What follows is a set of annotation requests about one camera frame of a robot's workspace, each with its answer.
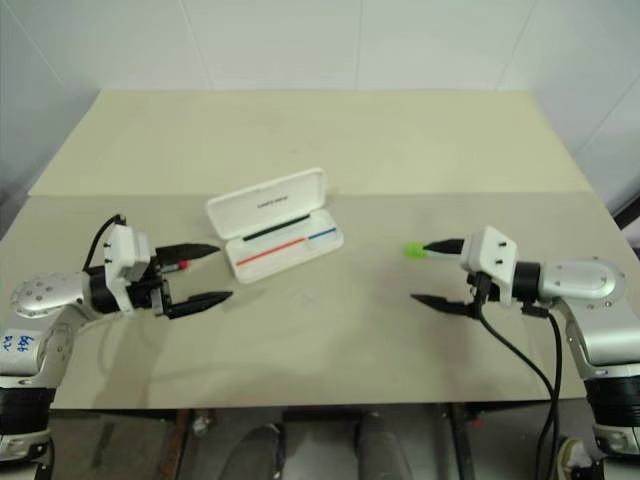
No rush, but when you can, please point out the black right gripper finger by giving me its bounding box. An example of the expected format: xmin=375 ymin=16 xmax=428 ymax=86
xmin=424 ymin=238 xmax=474 ymax=257
xmin=409 ymin=293 xmax=482 ymax=319

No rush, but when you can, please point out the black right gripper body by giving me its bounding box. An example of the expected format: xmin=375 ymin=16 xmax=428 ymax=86
xmin=464 ymin=269 xmax=502 ymax=307

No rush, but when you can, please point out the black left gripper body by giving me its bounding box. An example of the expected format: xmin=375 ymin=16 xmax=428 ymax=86
xmin=127 ymin=248 xmax=174 ymax=320

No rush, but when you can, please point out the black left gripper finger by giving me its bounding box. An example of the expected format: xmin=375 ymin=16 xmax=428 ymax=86
xmin=155 ymin=241 xmax=222 ymax=263
xmin=168 ymin=291 xmax=235 ymax=320

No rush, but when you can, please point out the white stick with green cap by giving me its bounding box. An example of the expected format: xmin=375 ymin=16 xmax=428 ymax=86
xmin=405 ymin=241 xmax=469 ymax=260

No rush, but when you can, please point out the white hard pencil case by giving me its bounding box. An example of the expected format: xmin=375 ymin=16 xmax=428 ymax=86
xmin=205 ymin=168 xmax=345 ymax=285

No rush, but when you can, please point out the rusty brown table leg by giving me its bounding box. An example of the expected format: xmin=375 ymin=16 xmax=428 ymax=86
xmin=437 ymin=402 xmax=474 ymax=480
xmin=162 ymin=408 xmax=211 ymax=480

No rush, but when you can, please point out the dark rounded shape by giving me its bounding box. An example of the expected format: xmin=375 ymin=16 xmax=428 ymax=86
xmin=234 ymin=422 xmax=284 ymax=480

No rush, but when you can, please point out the white and green shoe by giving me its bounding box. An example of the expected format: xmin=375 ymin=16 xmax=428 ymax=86
xmin=554 ymin=437 xmax=592 ymax=480

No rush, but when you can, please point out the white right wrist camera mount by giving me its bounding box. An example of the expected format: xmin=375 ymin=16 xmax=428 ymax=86
xmin=459 ymin=225 xmax=520 ymax=305

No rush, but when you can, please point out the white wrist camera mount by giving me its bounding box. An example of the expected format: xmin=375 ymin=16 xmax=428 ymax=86
xmin=459 ymin=225 xmax=520 ymax=305
xmin=103 ymin=224 xmax=152 ymax=315

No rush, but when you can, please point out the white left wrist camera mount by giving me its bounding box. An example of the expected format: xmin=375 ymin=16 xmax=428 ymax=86
xmin=103 ymin=224 xmax=152 ymax=315

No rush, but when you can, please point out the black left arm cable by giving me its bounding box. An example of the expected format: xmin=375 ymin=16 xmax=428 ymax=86
xmin=83 ymin=214 xmax=126 ymax=276

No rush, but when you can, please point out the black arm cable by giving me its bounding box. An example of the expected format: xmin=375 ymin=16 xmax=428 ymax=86
xmin=474 ymin=272 xmax=564 ymax=480
xmin=83 ymin=214 xmax=126 ymax=276

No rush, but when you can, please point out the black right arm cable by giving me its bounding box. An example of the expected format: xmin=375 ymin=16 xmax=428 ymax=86
xmin=474 ymin=272 xmax=564 ymax=480

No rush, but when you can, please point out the dark object beside wall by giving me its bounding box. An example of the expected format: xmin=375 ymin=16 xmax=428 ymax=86
xmin=612 ymin=185 xmax=640 ymax=237

